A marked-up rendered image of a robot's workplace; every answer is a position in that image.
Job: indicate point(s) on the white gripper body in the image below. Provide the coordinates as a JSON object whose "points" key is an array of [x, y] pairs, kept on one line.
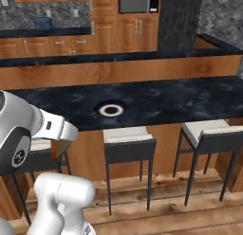
{"points": [[69, 132]]}

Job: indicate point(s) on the black stool with white cushion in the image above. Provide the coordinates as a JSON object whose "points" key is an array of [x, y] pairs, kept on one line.
{"points": [[218, 140], [129, 148], [41, 158]]}

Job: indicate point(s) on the wooden dining counter island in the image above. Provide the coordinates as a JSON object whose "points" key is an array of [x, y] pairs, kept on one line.
{"points": [[95, 75]]}

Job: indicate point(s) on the white wall socket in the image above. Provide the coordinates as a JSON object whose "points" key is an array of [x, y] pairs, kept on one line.
{"points": [[48, 13], [76, 13]]}

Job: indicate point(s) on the grey microwave oven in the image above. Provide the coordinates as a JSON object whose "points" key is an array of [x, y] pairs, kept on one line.
{"points": [[134, 2]]}

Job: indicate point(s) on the black and white round plate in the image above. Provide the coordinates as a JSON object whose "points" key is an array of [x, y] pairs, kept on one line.
{"points": [[110, 110]]}

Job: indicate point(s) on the tall wooden cupboard unit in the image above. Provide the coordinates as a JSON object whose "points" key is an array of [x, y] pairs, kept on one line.
{"points": [[126, 32]]}

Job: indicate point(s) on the dark tall fridge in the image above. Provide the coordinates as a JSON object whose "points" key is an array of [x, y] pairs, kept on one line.
{"points": [[179, 21]]}

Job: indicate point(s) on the blue toaster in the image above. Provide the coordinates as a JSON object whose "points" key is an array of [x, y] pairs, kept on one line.
{"points": [[43, 24]]}

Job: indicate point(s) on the wooden base cupboard run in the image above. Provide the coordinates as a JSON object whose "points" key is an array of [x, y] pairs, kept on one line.
{"points": [[47, 44]]}

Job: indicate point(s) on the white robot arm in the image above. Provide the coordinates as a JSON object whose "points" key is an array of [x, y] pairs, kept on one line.
{"points": [[19, 125]]}

